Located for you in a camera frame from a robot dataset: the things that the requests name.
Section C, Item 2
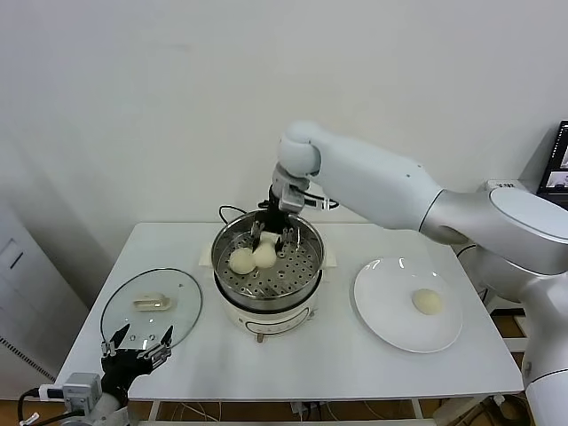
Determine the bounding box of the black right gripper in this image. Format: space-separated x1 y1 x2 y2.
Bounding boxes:
250 188 296 258

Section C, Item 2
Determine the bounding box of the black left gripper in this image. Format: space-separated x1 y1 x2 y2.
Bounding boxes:
99 325 174 394

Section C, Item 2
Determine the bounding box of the glass pot lid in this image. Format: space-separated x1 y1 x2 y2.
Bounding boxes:
99 266 204 351

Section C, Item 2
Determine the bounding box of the stainless steel steamer basket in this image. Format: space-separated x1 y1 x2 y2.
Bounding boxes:
198 219 341 307

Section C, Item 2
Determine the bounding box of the white cabinet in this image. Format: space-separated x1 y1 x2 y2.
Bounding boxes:
0 199 90 391

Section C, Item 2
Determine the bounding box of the white round plate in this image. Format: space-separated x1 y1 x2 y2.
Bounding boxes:
353 256 465 355

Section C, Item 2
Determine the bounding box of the white power strip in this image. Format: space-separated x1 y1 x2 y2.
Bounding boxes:
290 401 320 421

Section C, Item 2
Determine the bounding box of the black laptop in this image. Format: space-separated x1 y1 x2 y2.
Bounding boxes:
535 119 568 195

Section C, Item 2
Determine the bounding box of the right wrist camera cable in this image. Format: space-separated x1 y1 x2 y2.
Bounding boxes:
304 190 341 212

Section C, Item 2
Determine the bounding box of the black cooker power cord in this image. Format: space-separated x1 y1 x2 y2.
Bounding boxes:
218 203 270 223

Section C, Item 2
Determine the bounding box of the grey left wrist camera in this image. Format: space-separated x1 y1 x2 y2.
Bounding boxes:
61 372 103 412

